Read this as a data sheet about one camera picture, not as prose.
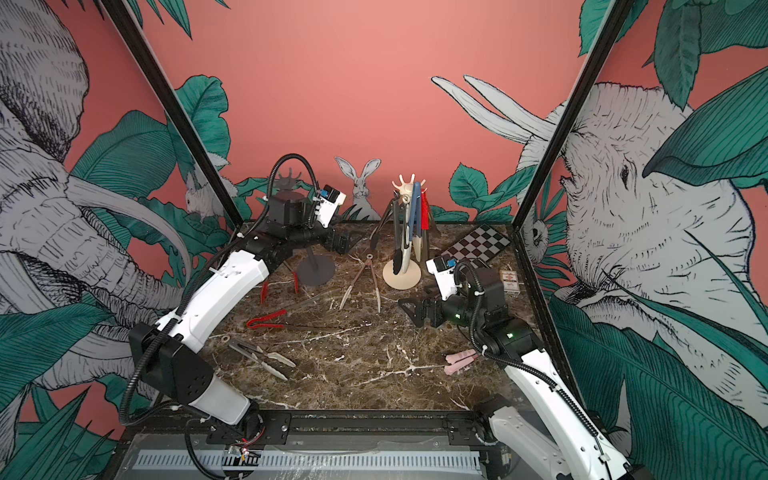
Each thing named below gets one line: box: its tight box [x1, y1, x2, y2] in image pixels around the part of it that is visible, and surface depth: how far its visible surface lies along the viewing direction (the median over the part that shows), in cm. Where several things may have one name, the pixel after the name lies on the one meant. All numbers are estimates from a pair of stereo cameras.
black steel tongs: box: [370, 190, 406, 275], surface depth 78 cm
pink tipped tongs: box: [444, 349, 478, 376], surface depth 85 cm
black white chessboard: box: [440, 223, 512, 268], surface depth 113 cm
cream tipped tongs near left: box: [221, 335, 296, 381], surface depth 86 cm
